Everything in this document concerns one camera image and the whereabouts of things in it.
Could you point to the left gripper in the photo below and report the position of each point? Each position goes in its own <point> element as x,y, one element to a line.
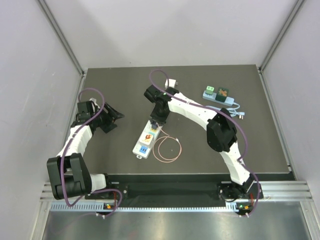
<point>111,115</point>

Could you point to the light green usb charger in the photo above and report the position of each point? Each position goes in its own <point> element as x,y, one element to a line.
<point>209,90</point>

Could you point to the grey small plug adapter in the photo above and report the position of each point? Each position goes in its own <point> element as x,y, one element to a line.
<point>154,126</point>

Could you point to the dark green cube adapter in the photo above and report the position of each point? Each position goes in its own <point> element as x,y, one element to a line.
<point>222,94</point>

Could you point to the white charger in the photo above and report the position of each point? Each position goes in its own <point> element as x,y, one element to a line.
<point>170,83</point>

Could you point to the slotted cable duct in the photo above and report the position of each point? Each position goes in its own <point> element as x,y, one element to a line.
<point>106,207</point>

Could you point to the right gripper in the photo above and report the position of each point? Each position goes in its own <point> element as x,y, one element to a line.
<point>159,120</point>

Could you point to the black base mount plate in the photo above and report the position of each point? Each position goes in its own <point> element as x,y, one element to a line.
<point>175,190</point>

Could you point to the white multicolour power strip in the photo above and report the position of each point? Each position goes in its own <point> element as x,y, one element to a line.
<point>142,151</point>

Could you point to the white cube socket adapter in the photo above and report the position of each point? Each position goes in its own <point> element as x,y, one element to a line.
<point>146,138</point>

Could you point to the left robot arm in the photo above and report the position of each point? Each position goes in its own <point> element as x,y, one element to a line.
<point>67,171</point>

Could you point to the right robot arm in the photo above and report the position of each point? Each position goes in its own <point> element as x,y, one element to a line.
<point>221,134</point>

